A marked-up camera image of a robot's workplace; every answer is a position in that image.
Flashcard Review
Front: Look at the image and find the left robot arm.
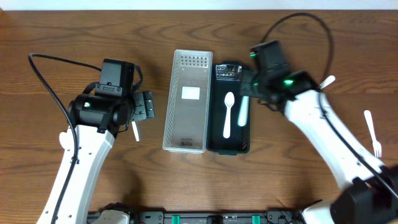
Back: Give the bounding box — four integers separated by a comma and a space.
38, 58, 155, 223

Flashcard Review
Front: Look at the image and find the black cable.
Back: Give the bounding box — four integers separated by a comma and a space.
27, 52, 103, 224
260, 12, 398, 200

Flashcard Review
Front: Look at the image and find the left black cable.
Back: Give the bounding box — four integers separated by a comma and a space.
27, 52, 103, 224

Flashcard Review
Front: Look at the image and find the white plastic spoon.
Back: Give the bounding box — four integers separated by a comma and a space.
59, 132, 73, 150
131, 121, 140, 142
223, 92, 234, 139

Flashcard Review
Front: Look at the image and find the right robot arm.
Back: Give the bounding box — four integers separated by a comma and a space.
240, 40, 397, 223

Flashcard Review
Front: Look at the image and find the black plastic basket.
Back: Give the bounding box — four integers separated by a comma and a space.
206, 60, 250, 156

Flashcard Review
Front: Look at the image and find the clear white plastic basket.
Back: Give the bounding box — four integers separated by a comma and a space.
162, 49, 213, 154

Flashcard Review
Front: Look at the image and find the pale green plastic fork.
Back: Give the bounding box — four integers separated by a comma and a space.
238, 96, 249, 127

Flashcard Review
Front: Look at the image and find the white plastic fork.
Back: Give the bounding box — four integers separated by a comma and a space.
364, 110, 382, 158
319, 75, 336, 90

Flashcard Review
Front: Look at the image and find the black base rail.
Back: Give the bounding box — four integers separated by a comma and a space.
86, 203, 305, 224

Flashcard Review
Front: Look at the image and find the right black cable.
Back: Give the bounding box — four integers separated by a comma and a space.
260, 12, 398, 200

